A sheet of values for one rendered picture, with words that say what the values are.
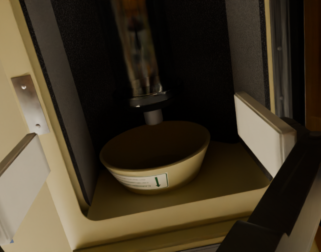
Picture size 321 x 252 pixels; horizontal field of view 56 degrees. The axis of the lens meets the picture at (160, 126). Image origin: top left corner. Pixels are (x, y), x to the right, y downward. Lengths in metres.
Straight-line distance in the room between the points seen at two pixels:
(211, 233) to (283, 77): 0.22
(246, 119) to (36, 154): 0.13
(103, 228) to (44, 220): 0.58
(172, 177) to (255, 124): 0.27
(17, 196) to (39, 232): 0.87
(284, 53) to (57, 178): 0.31
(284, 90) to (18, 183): 0.31
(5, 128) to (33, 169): 0.70
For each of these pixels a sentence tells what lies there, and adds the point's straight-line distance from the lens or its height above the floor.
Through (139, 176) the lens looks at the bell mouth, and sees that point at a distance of 0.42.
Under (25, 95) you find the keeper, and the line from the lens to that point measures 0.37.
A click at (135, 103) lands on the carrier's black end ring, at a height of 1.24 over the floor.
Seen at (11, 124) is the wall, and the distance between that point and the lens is 0.89.
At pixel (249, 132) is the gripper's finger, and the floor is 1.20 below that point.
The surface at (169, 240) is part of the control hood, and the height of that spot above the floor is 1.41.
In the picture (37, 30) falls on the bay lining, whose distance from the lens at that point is 0.40.
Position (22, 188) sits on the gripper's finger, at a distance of 0.18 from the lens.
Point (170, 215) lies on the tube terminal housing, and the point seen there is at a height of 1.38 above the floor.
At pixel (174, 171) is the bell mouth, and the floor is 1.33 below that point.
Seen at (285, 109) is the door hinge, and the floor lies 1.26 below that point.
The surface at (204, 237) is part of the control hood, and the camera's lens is 0.43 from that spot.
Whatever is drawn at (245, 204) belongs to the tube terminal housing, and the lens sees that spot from 0.44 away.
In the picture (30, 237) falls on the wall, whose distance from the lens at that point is 1.06.
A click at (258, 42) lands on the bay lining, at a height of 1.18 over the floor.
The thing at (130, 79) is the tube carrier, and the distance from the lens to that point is 0.41.
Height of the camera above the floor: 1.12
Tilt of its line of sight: 21 degrees up
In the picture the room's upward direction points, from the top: 169 degrees clockwise
